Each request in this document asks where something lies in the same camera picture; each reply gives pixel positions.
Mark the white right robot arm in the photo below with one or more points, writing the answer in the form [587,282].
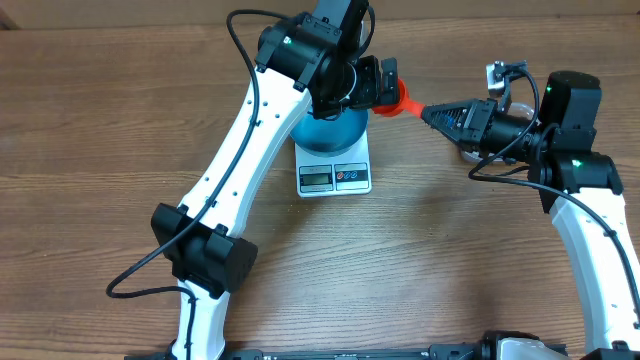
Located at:
[579,189]

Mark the red plastic measuring scoop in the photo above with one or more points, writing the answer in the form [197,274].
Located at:
[405,104]

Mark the blue bowl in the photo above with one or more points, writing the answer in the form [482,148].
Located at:
[332,136]

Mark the clear plastic bean container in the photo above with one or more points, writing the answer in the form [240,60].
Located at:
[516,109]

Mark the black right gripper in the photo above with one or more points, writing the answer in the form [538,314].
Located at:
[473,127]

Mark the white digital kitchen scale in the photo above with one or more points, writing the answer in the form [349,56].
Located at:
[338,174]

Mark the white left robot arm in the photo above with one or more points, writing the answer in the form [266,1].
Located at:
[312,63]

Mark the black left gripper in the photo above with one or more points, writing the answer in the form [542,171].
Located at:
[373,93]

